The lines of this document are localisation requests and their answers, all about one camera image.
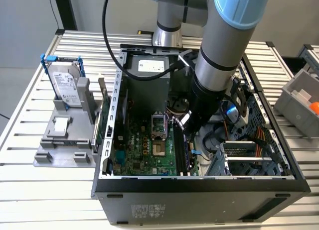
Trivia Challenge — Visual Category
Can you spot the grey metal side table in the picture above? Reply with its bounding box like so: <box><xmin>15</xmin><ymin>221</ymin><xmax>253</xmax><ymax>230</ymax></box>
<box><xmin>296</xmin><ymin>43</ymin><xmax>319</xmax><ymax>74</ymax></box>

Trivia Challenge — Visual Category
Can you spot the grey plastic bin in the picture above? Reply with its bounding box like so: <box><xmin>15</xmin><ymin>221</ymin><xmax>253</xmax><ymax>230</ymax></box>
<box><xmin>273</xmin><ymin>68</ymin><xmax>319</xmax><ymax>139</ymax></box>

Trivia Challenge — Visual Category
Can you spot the green graphics card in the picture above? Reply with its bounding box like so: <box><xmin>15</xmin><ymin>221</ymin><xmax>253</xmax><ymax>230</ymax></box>
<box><xmin>91</xmin><ymin>78</ymin><xmax>112</xmax><ymax>155</ymax></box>

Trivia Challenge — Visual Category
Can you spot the red yellow wire bundle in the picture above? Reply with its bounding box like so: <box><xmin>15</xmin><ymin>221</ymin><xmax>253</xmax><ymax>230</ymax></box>
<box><xmin>249</xmin><ymin>126</ymin><xmax>266</xmax><ymax>158</ymax></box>

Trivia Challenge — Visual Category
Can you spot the black camera bracket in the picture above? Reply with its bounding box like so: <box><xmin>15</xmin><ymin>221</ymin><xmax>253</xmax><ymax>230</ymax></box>
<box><xmin>230</xmin><ymin>75</ymin><xmax>249</xmax><ymax>117</ymax></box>

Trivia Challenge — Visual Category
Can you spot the hard disk in blue carrier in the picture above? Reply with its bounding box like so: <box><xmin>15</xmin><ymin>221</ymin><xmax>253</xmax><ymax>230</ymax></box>
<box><xmin>39</xmin><ymin>54</ymin><xmax>87</xmax><ymax>111</ymax></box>

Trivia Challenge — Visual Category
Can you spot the grey parts rack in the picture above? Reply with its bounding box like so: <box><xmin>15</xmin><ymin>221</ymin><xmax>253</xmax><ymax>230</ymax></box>
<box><xmin>33</xmin><ymin>78</ymin><xmax>104</xmax><ymax>169</ymax></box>

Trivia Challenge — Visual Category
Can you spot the grey power supply unit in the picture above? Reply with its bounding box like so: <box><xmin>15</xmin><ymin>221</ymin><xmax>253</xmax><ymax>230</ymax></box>
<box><xmin>122</xmin><ymin>54</ymin><xmax>171</xmax><ymax>116</ymax></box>

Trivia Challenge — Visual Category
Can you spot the black frame post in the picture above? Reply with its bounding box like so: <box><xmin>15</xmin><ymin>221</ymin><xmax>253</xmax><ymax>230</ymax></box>
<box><xmin>52</xmin><ymin>0</ymin><xmax>78</xmax><ymax>31</ymax></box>

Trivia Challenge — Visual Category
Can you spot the locking lever wire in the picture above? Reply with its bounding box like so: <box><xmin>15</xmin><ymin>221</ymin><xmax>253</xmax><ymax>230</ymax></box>
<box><xmin>164</xmin><ymin>115</ymin><xmax>172</xmax><ymax>139</ymax></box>

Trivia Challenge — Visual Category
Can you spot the silver CPU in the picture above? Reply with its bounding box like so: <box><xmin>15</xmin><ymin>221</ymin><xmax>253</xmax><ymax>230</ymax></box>
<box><xmin>53</xmin><ymin>118</ymin><xmax>68</xmax><ymax>133</ymax></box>

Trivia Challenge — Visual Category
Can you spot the CPU socket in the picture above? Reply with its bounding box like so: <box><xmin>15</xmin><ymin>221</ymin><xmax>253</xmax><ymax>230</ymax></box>
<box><xmin>152</xmin><ymin>139</ymin><xmax>167</xmax><ymax>157</ymax></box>

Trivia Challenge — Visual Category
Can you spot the white box in bin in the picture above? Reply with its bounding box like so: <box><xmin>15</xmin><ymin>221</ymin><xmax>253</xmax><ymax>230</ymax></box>
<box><xmin>290</xmin><ymin>88</ymin><xmax>312</xmax><ymax>103</ymax></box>

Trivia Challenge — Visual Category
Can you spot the black looped cable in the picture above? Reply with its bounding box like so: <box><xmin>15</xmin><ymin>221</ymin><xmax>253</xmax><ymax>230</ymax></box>
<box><xmin>203</xmin><ymin>130</ymin><xmax>222</xmax><ymax>156</ymax></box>

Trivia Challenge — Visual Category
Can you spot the orange wire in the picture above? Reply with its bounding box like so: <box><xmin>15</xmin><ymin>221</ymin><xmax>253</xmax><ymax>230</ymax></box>
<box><xmin>223</xmin><ymin>115</ymin><xmax>230</xmax><ymax>141</ymax></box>

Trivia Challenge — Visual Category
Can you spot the black RAM slot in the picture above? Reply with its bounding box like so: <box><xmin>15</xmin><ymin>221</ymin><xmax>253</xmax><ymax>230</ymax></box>
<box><xmin>173</xmin><ymin>118</ymin><xmax>185</xmax><ymax>176</ymax></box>

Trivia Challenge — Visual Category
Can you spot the black PC case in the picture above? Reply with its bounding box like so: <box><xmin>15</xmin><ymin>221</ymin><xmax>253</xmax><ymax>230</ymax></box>
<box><xmin>91</xmin><ymin>43</ymin><xmax>312</xmax><ymax>226</ymax></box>

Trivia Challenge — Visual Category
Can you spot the round black speaker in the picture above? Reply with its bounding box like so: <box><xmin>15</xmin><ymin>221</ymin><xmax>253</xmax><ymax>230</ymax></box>
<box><xmin>171</xmin><ymin>98</ymin><xmax>190</xmax><ymax>114</ymax></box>

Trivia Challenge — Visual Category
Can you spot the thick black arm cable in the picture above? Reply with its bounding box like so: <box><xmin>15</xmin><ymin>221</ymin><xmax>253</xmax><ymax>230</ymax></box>
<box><xmin>102</xmin><ymin>0</ymin><xmax>186</xmax><ymax>81</ymax></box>

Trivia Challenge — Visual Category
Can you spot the yellow black plug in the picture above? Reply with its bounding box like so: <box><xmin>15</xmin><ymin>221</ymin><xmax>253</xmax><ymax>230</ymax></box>
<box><xmin>136</xmin><ymin>29</ymin><xmax>153</xmax><ymax>38</ymax></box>

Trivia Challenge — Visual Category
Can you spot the green motherboard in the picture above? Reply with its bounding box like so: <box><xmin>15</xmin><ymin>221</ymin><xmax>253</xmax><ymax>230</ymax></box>
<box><xmin>111</xmin><ymin>115</ymin><xmax>200</xmax><ymax>177</ymax></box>

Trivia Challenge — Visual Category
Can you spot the metal socket cover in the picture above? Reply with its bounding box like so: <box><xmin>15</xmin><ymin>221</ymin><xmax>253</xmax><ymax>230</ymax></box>
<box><xmin>151</xmin><ymin>112</ymin><xmax>167</xmax><ymax>139</ymax></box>

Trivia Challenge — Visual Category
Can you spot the grey disk bay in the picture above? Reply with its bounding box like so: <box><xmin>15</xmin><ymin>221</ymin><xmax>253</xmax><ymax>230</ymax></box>
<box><xmin>206</xmin><ymin>137</ymin><xmax>285</xmax><ymax>177</ymax></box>

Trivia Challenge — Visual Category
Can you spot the black RAM stick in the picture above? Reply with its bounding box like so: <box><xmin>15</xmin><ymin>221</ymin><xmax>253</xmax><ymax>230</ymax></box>
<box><xmin>182</xmin><ymin>131</ymin><xmax>192</xmax><ymax>176</ymax></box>

